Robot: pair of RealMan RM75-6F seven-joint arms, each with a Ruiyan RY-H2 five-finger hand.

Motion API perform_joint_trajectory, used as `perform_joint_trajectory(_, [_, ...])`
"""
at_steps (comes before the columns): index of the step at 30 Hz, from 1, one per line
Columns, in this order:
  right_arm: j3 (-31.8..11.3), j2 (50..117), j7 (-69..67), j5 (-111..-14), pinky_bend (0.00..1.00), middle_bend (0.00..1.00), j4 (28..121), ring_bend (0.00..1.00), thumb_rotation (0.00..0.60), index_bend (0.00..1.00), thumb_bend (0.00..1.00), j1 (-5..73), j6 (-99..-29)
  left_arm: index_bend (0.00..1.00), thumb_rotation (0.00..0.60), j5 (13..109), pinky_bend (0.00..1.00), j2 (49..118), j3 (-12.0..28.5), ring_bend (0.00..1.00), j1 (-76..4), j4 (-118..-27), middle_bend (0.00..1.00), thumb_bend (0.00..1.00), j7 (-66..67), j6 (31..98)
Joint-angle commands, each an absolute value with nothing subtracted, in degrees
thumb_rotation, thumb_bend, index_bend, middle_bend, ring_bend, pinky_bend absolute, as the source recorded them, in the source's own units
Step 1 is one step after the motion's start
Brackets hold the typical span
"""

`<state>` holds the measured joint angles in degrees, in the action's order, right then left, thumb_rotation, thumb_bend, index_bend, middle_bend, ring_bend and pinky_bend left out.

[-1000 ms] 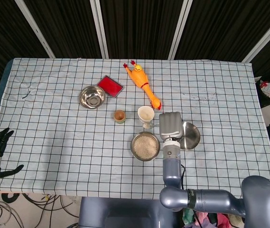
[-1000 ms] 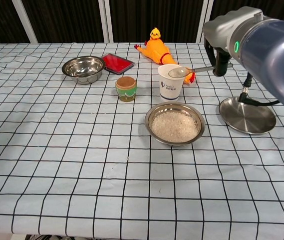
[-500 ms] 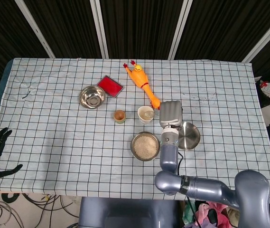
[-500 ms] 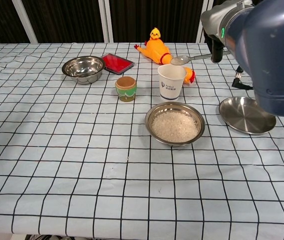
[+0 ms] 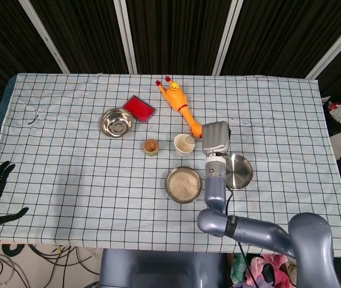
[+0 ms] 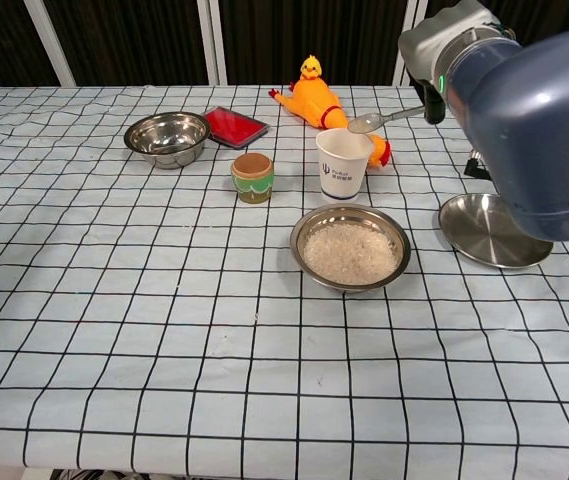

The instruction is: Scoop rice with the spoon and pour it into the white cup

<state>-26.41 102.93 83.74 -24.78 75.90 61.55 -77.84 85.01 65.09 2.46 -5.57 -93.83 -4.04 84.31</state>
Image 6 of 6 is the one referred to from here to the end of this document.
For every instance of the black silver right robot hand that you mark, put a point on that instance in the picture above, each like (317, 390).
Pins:
(429, 40)

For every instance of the metal spoon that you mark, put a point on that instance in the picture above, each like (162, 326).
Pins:
(364, 124)

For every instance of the blue grey right robot arm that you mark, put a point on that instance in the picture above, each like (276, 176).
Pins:
(529, 125)

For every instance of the white paper cup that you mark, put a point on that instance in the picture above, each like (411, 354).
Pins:
(341, 172)

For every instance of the brown green ceramic cup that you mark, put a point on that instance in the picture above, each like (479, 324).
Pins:
(254, 182)

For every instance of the white raw rice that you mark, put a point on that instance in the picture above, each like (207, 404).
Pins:
(349, 255)

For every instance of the shallow metal bowl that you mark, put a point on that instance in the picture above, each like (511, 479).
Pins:
(299, 250)

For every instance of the deep metal bowl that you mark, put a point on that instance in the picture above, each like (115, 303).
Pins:
(164, 132)

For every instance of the orange rubber chicken toy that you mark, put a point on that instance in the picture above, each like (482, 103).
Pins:
(314, 100)

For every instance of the flat metal plate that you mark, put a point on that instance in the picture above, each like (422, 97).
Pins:
(479, 230)

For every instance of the red ink pad tin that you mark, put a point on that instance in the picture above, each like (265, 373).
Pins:
(234, 126)

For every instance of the blue white checkered tablecloth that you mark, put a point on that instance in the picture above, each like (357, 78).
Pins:
(164, 325)

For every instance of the white frame post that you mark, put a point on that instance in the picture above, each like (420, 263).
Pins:
(214, 45)
(54, 45)
(406, 70)

